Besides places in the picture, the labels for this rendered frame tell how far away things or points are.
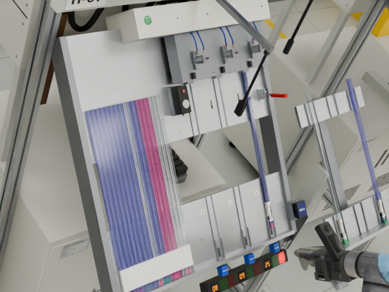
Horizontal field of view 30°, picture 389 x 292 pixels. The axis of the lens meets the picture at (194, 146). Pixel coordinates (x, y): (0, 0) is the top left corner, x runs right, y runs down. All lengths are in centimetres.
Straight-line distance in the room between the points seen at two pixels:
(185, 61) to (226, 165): 162
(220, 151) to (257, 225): 142
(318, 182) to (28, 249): 98
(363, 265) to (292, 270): 126
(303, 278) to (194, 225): 126
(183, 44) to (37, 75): 40
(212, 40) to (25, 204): 74
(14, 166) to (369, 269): 103
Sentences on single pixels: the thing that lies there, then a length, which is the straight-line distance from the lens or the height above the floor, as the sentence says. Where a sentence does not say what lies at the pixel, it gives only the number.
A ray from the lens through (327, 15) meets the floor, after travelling 523.
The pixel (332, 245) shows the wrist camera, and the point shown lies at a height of 90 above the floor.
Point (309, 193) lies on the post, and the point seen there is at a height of 69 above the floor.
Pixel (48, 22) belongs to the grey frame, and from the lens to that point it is 182.
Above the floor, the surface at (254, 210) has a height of 79.
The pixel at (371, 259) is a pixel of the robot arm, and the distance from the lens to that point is 202.
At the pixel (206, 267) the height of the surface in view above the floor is 73.
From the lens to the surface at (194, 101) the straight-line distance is 209.
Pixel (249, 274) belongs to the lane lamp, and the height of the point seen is 65.
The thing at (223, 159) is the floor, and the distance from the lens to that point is 359.
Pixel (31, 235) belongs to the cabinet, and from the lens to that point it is 225.
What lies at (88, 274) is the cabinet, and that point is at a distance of 244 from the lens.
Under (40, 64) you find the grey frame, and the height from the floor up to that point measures 113.
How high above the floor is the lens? 228
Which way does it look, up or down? 39 degrees down
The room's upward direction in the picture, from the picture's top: 24 degrees clockwise
